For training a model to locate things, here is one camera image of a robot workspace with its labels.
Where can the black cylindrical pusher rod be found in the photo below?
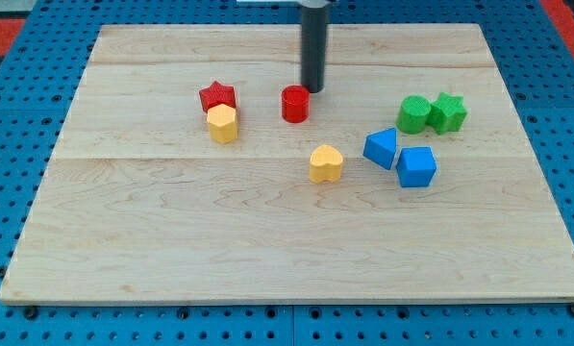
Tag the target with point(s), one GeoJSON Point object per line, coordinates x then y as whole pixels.
{"type": "Point", "coordinates": [313, 39]}

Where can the silver rod mount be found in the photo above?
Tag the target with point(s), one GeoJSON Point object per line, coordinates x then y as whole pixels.
{"type": "Point", "coordinates": [315, 3]}

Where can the red cylinder block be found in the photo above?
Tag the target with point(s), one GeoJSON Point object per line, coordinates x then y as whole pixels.
{"type": "Point", "coordinates": [295, 104]}

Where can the red star block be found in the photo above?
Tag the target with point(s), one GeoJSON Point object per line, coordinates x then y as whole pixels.
{"type": "Point", "coordinates": [217, 94]}

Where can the yellow hexagon block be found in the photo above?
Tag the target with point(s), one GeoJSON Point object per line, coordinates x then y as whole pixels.
{"type": "Point", "coordinates": [222, 123]}

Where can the green star block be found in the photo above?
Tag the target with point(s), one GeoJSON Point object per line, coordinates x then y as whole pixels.
{"type": "Point", "coordinates": [447, 113]}

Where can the green cylinder block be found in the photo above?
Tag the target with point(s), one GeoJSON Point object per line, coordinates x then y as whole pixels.
{"type": "Point", "coordinates": [413, 114]}

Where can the blue triangle block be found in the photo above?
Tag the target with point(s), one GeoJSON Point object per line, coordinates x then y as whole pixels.
{"type": "Point", "coordinates": [381, 147]}

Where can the yellow heart block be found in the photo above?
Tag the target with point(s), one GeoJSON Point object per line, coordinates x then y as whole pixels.
{"type": "Point", "coordinates": [326, 164]}

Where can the blue cube block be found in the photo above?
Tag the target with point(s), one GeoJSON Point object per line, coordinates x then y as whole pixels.
{"type": "Point", "coordinates": [416, 166]}

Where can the wooden board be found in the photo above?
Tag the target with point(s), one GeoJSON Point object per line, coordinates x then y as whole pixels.
{"type": "Point", "coordinates": [138, 206]}

